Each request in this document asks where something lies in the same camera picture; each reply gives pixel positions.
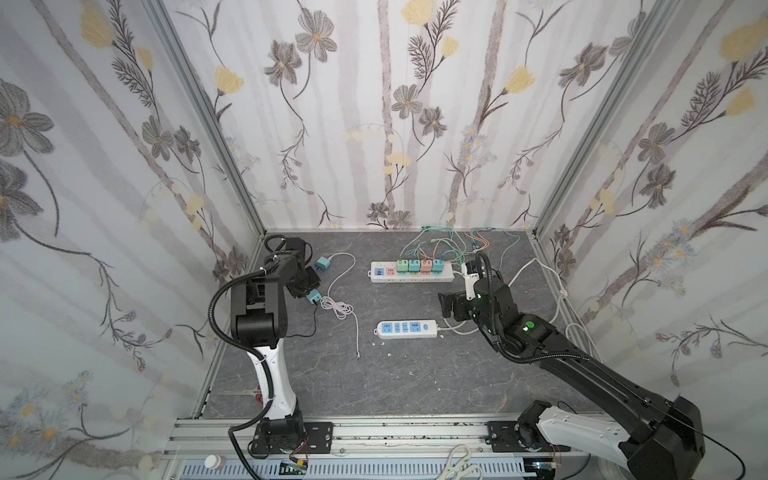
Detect pink charger with cable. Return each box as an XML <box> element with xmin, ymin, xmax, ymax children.
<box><xmin>415</xmin><ymin>227</ymin><xmax>490</xmax><ymax>273</ymax></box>

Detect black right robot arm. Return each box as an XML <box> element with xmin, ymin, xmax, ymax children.
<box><xmin>438</xmin><ymin>252</ymin><xmax>712</xmax><ymax>479</ymax></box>

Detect black thin cable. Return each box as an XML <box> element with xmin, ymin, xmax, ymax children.
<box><xmin>286</xmin><ymin>302</ymin><xmax>319</xmax><ymax>339</ymax></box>

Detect teal charger with cable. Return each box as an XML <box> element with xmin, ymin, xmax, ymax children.
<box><xmin>407</xmin><ymin>225</ymin><xmax>475</xmax><ymax>275</ymax></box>
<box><xmin>426</xmin><ymin>227</ymin><xmax>522</xmax><ymax>271</ymax></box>

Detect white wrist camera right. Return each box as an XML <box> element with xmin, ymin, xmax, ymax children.
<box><xmin>461</xmin><ymin>262</ymin><xmax>480</xmax><ymax>300</ymax></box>

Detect white blue power strip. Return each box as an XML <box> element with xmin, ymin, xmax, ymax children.
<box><xmin>374</xmin><ymin>319</ymin><xmax>438</xmax><ymax>340</ymax></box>

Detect white scissors handles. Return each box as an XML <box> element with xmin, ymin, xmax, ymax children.
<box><xmin>437</xmin><ymin>444</ymin><xmax>484</xmax><ymax>480</ymax></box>

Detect white multicolour power strip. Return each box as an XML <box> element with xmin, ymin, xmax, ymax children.
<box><xmin>368</xmin><ymin>259</ymin><xmax>454</xmax><ymax>283</ymax></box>

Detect white bottle cap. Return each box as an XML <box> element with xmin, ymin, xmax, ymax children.
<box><xmin>204</xmin><ymin>454</ymin><xmax>224</xmax><ymax>470</ymax></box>

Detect white power strip cords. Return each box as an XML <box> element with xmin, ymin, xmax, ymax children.
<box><xmin>437</xmin><ymin>257</ymin><xmax>601</xmax><ymax>361</ymax></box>

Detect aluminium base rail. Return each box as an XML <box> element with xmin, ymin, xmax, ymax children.
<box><xmin>161</xmin><ymin>414</ymin><xmax>636</xmax><ymax>479</ymax></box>

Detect red handled scissors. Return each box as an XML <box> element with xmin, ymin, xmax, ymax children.
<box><xmin>218</xmin><ymin>388</ymin><xmax>263</xmax><ymax>403</ymax></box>

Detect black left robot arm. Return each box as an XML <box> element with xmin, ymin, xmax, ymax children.
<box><xmin>207</xmin><ymin>235</ymin><xmax>320</xmax><ymax>459</ymax></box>

